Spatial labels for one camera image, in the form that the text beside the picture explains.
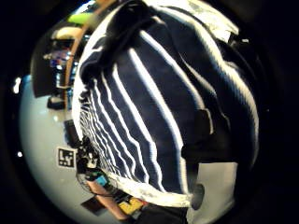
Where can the white marker cube left glove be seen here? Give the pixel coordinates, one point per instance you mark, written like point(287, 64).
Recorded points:
point(66, 157)

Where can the blue wrist device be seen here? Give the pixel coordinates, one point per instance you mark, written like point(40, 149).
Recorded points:
point(101, 180)

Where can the green object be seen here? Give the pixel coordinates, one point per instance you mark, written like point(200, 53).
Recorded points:
point(80, 18)

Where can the small black white box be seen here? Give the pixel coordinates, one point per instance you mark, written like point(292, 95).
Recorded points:
point(55, 102)

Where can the black flat pad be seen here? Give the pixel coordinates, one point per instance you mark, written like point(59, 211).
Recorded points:
point(92, 206)

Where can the navy white striped cloth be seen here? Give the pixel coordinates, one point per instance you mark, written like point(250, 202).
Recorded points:
point(155, 102)

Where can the yellow box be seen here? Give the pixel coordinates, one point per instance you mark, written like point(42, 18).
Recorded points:
point(131, 205)

